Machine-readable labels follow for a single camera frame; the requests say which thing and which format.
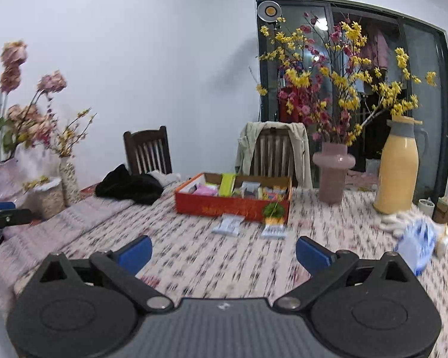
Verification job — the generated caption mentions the wooden chair with slats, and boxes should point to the wooden chair with slats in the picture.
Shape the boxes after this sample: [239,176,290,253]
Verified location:
[253,127,298,188]

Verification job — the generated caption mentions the round ring lamp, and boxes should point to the round ring lamp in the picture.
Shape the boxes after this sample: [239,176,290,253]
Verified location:
[256,0,281,22]

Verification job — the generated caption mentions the container with white lid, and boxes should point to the container with white lid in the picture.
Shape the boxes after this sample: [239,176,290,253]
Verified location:
[23,176,67,220]

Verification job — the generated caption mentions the white gloves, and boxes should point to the white gloves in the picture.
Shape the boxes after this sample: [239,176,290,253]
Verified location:
[376,210,416,238]

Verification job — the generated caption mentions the blue and white plastic bag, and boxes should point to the blue and white plastic bag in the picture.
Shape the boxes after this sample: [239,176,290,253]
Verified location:
[395,217,440,277]

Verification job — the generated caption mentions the yellow and pink flower branches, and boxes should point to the yellow and pink flower branches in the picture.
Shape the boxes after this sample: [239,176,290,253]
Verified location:
[256,11,438,147]

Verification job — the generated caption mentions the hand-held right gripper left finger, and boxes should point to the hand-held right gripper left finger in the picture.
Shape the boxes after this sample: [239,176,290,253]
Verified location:
[38,234,175,314]

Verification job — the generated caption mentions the thin yellow flower branches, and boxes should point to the thin yellow flower branches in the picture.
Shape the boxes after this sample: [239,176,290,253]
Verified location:
[46,107,98,160]

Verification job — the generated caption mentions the green snack packet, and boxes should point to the green snack packet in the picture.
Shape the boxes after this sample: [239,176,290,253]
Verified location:
[219,173,237,197]

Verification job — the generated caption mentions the small brown cardboard box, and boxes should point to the small brown cardboard box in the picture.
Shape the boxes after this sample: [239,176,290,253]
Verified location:
[432,197,448,225]

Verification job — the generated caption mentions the pink vase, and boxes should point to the pink vase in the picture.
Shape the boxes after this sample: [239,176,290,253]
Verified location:
[312,141,357,205]

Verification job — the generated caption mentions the pile of snack packets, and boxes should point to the pile of snack packets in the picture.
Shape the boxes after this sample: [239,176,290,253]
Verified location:
[191,173,291,201]

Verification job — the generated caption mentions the small white cup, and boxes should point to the small white cup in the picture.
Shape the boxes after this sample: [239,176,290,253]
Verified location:
[417,197,436,219]

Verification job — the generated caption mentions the yellow thermos jug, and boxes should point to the yellow thermos jug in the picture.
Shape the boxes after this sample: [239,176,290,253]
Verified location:
[372,115,430,215]

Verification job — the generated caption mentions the silver and orange snack packet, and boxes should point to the silver and orange snack packet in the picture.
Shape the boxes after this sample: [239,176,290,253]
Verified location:
[260,217,287,240]

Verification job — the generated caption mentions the calligraphy print tablecloth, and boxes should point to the calligraphy print tablecloth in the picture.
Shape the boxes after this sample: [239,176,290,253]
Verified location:
[60,184,448,358]

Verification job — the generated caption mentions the large pink flowers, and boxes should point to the large pink flowers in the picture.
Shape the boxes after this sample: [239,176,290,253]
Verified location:
[0,40,68,158]

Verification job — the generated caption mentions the striped pale cloth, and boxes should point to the striped pale cloth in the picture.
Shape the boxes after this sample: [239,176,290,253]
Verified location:
[0,193,136,308]

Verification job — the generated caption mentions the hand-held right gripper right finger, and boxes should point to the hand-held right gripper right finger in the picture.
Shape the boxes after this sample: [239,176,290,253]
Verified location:
[272,236,421,313]

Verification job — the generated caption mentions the beige jacket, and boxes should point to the beige jacket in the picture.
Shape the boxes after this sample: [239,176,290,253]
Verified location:
[235,121,314,189]

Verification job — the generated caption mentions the black cloth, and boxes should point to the black cloth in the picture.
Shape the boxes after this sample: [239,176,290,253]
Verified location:
[94,163,165,206]

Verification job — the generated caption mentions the patterned slim vase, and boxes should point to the patterned slim vase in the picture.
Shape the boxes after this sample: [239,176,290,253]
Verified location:
[58,156,80,206]

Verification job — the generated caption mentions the red cardboard box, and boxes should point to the red cardboard box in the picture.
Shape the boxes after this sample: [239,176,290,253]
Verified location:
[174,172,294,225]

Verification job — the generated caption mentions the dark wooden chair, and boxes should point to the dark wooden chair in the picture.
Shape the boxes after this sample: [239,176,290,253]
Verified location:
[122,126,173,176]

